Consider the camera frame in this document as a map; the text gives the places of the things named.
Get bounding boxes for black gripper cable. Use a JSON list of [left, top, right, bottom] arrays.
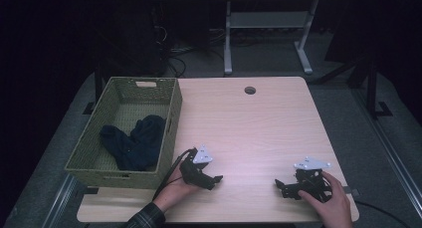
[[353, 199, 401, 223], [152, 147, 197, 201]]

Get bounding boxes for white metal table frame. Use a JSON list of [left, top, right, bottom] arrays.
[[223, 0, 320, 76]]

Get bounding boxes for person's right hand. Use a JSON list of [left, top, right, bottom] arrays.
[[297, 170, 354, 228]]

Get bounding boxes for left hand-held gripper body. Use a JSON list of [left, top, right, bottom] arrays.
[[179, 144, 215, 189]]

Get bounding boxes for person's left hand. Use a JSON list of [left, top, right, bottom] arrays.
[[152, 163, 202, 213]]

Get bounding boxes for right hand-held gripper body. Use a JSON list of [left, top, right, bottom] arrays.
[[293, 155, 333, 203]]

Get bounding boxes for metal floor rail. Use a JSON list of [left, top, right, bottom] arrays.
[[41, 173, 83, 228], [350, 88, 422, 211]]

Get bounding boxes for tangle of floor cables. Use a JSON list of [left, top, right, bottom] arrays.
[[155, 23, 227, 78]]

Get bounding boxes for dark navy cloth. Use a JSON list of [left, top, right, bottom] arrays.
[[99, 114, 167, 172]]

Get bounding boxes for green woven basket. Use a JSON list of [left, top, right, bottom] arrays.
[[64, 76, 184, 190]]

